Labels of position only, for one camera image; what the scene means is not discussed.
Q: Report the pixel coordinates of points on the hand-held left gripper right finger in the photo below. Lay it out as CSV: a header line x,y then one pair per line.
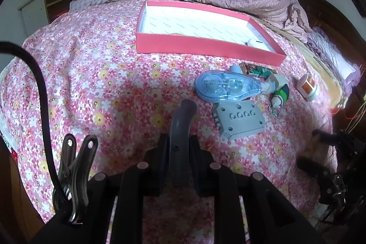
x,y
201,169

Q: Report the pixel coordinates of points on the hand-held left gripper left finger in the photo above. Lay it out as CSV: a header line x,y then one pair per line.
x,y
158,166

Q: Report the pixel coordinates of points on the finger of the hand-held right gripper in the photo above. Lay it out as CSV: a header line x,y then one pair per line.
x,y
313,168
326,136

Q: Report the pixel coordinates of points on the pink cardboard box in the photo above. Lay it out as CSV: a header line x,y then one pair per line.
x,y
197,24

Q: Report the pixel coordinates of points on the small wooden block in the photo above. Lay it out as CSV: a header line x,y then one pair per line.
x,y
310,148

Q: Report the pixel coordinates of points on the white cup with orange label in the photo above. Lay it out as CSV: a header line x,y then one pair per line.
x,y
307,87

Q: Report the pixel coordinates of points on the dark wooden headboard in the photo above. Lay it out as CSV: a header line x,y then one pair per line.
x,y
323,9

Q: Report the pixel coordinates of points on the purple ruffled pillow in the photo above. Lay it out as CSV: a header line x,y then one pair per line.
x,y
340,61

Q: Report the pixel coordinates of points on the green candy packet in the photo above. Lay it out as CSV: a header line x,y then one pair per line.
x,y
256,70

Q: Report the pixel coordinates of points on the white plastic case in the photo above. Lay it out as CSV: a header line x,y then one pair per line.
x,y
255,43

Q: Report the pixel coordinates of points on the metal spring clip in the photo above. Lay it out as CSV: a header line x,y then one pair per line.
x,y
75,175

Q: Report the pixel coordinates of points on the green white toy figure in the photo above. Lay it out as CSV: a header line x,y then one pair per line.
x,y
280,89

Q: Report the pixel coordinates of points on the small wooden shelf cabinet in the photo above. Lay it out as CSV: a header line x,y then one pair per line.
x,y
37,9

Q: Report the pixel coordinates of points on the grey block with holes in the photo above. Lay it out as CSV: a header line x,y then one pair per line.
x,y
241,118

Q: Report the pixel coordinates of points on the pink floral bedsheet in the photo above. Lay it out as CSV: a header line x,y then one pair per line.
x,y
114,84

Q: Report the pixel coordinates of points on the blue correction tape dispenser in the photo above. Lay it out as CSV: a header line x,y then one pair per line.
x,y
226,86

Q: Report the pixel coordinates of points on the grey curved plastic hook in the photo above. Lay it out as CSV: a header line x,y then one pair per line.
x,y
180,144

